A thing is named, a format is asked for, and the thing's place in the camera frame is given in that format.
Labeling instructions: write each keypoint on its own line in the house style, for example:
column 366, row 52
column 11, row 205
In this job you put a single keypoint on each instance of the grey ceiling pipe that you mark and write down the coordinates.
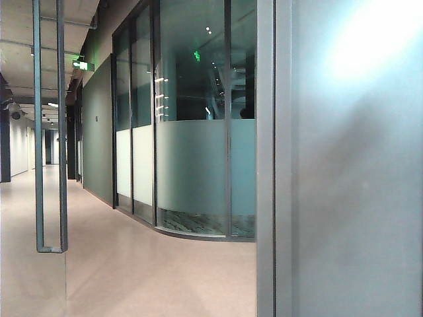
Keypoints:
column 71, row 23

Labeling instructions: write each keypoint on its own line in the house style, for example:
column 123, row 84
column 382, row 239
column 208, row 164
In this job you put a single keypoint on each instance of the curved frosted glass partition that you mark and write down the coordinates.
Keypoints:
column 191, row 165

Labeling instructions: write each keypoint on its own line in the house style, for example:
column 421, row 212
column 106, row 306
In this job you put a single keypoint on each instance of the frameless glass door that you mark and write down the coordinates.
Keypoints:
column 20, row 270

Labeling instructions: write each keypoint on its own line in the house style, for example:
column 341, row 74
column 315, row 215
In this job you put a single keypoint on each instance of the white security camera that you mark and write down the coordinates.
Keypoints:
column 15, row 114

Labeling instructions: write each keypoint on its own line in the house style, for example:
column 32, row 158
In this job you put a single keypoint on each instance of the green illuminated exit sign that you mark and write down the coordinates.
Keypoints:
column 84, row 65

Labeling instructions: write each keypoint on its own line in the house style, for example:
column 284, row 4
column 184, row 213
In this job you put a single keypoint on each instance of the grey metal door frame post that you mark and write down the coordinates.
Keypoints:
column 266, row 165

